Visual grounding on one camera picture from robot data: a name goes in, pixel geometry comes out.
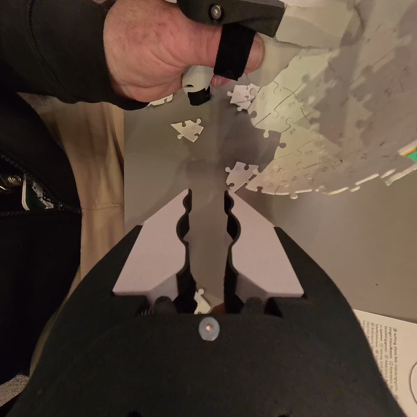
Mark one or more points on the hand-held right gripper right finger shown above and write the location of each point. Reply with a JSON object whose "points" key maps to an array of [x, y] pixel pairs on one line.
{"points": [[267, 260]]}

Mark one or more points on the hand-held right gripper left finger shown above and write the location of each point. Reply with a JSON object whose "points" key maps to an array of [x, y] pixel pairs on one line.
{"points": [[150, 260]]}

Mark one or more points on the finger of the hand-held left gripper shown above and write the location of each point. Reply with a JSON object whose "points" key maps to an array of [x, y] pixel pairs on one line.
{"points": [[316, 22]]}

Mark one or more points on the single white puzzle piece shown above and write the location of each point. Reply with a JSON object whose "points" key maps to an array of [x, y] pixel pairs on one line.
{"points": [[239, 174]]}

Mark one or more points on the unfinished puzzle ball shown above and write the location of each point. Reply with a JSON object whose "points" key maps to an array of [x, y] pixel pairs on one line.
{"points": [[342, 114]]}

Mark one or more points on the scattered loose white puzzle pieces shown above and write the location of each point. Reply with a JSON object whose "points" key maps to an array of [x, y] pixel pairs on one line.
{"points": [[189, 129]]}

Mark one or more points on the white puzzle instruction sheet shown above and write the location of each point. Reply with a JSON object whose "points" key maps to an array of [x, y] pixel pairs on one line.
{"points": [[391, 358]]}

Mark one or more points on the person's left hand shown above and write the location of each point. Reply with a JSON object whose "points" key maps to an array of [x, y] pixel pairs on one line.
{"points": [[153, 52]]}

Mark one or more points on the person's beige trousers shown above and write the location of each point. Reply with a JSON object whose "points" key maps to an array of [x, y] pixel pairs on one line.
{"points": [[97, 163]]}

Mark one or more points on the person's black jacket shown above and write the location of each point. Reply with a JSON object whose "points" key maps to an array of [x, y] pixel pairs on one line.
{"points": [[32, 260]]}

